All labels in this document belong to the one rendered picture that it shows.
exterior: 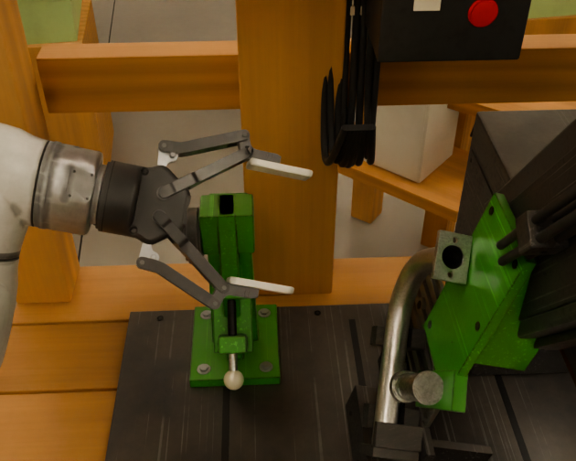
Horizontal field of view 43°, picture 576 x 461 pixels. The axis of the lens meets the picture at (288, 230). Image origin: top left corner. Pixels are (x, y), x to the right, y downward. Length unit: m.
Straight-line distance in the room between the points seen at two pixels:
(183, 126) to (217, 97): 2.33
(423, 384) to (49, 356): 0.60
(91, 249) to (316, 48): 1.92
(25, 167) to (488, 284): 0.48
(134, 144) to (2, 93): 2.31
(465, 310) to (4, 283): 0.49
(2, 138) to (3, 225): 0.08
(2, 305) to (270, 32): 0.47
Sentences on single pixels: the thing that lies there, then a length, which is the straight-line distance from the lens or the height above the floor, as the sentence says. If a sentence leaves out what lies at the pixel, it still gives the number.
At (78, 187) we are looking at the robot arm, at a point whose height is 1.32.
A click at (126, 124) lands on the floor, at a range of 3.50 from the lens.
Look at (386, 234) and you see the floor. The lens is 2.78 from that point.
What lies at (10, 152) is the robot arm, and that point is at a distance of 0.75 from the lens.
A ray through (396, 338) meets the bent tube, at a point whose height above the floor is 1.05.
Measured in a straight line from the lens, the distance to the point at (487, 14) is 0.88.
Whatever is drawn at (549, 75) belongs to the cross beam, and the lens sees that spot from 1.18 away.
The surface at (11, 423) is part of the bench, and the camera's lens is 1.13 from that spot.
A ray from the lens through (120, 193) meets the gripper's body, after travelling 0.75.
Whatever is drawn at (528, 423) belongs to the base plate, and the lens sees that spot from 1.09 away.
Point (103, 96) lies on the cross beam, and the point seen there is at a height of 1.21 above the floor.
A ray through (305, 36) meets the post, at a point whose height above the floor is 1.34.
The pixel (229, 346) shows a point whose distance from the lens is 1.01.
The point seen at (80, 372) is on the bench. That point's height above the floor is 0.88.
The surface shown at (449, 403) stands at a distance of 0.84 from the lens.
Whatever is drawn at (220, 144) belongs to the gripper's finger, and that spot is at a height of 1.32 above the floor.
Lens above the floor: 1.73
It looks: 39 degrees down
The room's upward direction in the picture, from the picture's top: straight up
